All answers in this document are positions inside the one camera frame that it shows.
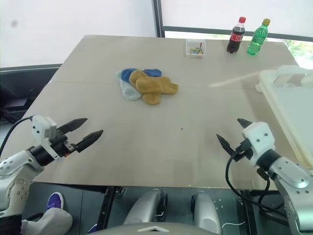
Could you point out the cola bottle red cap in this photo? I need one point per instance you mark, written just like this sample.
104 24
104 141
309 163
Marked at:
235 36

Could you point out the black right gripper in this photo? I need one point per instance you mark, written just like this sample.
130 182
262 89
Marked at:
249 154

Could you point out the small colourful items pile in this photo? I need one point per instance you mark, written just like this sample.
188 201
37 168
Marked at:
195 50

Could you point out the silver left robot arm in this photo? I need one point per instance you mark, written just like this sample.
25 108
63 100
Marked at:
14 164

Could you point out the white plastic bin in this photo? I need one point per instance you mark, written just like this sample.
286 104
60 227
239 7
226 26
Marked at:
288 105

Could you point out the dark blue sock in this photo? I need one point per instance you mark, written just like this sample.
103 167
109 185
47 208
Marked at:
152 72
127 74

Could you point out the grey trouser leg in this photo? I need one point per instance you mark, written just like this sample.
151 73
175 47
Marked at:
49 222

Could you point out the pale blue sock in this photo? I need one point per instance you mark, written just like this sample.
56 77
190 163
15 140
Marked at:
129 93
118 75

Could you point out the purple sneaker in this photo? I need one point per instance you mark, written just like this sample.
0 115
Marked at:
93 228
55 199

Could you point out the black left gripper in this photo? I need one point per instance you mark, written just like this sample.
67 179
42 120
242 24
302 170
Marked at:
60 144

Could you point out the grey rounded robot leg shell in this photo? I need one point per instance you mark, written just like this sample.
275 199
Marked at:
205 210
141 208

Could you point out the green soda bottle yellow cap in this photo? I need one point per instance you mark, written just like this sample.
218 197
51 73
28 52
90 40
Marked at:
256 39

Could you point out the dark window frame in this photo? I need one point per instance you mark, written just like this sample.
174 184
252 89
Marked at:
158 19

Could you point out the grey robot torso white chevron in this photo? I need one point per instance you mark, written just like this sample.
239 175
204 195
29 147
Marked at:
151 228

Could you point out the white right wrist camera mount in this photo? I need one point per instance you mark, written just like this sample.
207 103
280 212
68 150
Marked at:
259 137

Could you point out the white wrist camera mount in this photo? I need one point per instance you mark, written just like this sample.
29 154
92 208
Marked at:
39 127
259 137

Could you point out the small clear plastic box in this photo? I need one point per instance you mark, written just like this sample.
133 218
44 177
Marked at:
188 55

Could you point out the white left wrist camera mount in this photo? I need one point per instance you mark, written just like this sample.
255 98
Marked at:
39 127

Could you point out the black furniture beside table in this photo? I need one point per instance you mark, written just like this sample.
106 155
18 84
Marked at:
22 83

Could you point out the mustard yellow sock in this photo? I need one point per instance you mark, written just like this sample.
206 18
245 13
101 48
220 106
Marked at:
150 99
156 85

